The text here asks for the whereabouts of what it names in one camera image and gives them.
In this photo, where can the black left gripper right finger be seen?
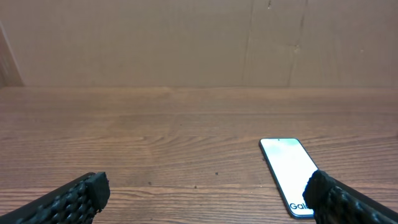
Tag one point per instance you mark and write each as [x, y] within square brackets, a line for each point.
[333, 202]

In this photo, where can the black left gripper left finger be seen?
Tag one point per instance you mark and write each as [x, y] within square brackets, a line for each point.
[76, 202]

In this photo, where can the Samsung Galaxy smartphone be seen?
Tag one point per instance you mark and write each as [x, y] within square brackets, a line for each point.
[291, 167]

